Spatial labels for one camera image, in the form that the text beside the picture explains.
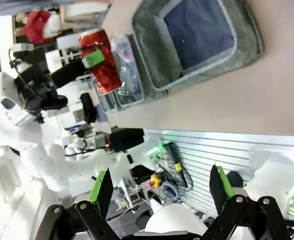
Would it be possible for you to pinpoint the grey fabric basket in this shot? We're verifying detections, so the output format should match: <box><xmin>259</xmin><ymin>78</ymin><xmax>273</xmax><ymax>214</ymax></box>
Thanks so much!
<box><xmin>131</xmin><ymin>0</ymin><xmax>264</xmax><ymax>92</ymax></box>
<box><xmin>111</xmin><ymin>33</ymin><xmax>169</xmax><ymax>112</ymax></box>
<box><xmin>94</xmin><ymin>74</ymin><xmax>119</xmax><ymax>113</ymax></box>

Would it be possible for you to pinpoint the crushed red can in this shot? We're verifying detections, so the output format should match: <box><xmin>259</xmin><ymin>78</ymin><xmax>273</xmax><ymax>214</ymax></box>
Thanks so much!
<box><xmin>78</xmin><ymin>28</ymin><xmax>122</xmax><ymax>96</ymax></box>

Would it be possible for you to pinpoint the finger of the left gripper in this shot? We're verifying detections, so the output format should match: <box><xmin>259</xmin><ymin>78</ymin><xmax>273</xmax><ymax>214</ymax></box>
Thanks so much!
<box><xmin>51</xmin><ymin>49</ymin><xmax>106</xmax><ymax>88</ymax></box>

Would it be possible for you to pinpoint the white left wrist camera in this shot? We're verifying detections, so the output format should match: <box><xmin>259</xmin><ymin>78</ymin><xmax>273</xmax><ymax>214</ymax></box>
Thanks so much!
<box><xmin>11</xmin><ymin>42</ymin><xmax>34</xmax><ymax>51</ymax></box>

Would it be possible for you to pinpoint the black camera box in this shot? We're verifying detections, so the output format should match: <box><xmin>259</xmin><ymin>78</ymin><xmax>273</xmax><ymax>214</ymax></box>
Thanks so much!
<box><xmin>110</xmin><ymin>127</ymin><xmax>145</xmax><ymax>153</ymax></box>

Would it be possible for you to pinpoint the coiled cable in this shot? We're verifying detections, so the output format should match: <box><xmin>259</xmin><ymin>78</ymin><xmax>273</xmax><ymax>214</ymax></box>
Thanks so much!
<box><xmin>161</xmin><ymin>180</ymin><xmax>182</xmax><ymax>199</ymax></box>

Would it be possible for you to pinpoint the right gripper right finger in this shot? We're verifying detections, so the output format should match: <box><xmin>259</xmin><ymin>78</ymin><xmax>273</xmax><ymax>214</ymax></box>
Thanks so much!
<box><xmin>201</xmin><ymin>163</ymin><xmax>292</xmax><ymax>240</ymax></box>

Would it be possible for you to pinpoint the yellow red emergency stop button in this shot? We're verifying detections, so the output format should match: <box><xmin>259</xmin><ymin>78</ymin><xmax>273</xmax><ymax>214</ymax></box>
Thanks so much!
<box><xmin>148</xmin><ymin>173</ymin><xmax>163</xmax><ymax>188</ymax></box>

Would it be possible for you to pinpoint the black tool with yellow label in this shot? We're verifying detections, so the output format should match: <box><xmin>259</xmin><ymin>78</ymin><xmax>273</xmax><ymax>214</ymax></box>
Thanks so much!
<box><xmin>165</xmin><ymin>142</ymin><xmax>189</xmax><ymax>188</ymax></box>

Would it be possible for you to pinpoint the clear crushed plastic bottle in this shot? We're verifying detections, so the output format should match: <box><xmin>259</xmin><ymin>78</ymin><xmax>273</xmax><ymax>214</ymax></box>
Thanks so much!
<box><xmin>116</xmin><ymin>62</ymin><xmax>144</xmax><ymax>97</ymax></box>

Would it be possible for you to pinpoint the aluminium slotted base plate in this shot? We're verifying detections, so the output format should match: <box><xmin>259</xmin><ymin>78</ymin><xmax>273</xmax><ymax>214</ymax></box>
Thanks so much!
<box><xmin>143</xmin><ymin>128</ymin><xmax>294</xmax><ymax>218</ymax></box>

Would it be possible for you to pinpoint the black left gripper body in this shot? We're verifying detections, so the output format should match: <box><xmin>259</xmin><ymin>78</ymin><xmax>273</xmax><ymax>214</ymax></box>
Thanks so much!
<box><xmin>13</xmin><ymin>62</ymin><xmax>69</xmax><ymax>111</ymax></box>

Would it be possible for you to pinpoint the person in red top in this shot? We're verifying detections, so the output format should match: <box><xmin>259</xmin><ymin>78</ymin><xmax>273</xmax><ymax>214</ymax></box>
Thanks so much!
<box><xmin>15</xmin><ymin>9</ymin><xmax>62</xmax><ymax>45</ymax></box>

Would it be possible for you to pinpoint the pink label water bottle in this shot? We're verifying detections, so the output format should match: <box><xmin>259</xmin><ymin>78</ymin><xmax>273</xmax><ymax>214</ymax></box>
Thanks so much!
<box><xmin>110</xmin><ymin>32</ymin><xmax>137</xmax><ymax>76</ymax></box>

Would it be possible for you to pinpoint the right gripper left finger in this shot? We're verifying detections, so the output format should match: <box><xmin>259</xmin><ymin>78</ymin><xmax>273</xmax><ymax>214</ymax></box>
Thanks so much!
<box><xmin>35</xmin><ymin>167</ymin><xmax>118</xmax><ymax>240</ymax></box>

